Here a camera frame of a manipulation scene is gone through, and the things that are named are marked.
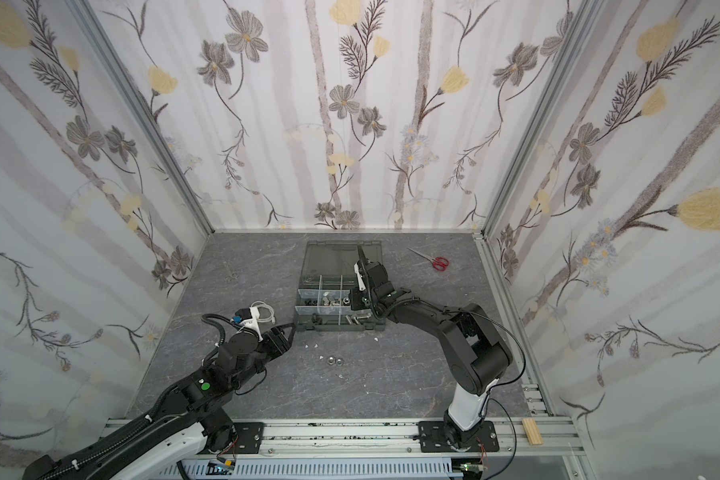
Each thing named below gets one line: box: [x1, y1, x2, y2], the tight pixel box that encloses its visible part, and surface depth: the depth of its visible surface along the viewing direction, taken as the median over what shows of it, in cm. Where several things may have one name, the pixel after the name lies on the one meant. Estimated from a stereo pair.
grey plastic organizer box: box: [294, 240, 386, 331], surface depth 100 cm
